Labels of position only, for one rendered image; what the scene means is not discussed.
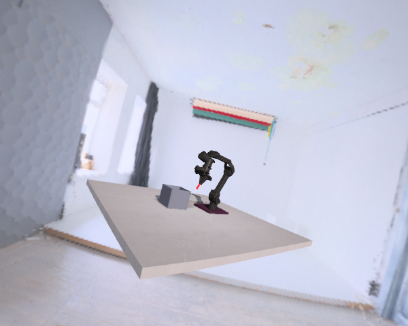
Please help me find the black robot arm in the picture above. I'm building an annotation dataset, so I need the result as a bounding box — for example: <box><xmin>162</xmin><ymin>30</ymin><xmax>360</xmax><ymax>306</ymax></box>
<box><xmin>198</xmin><ymin>150</ymin><xmax>235</xmax><ymax>211</ymax></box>

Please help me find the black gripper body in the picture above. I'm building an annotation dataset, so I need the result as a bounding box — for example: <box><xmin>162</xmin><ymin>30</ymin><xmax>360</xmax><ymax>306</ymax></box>
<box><xmin>196</xmin><ymin>164</ymin><xmax>212</xmax><ymax>181</ymax></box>

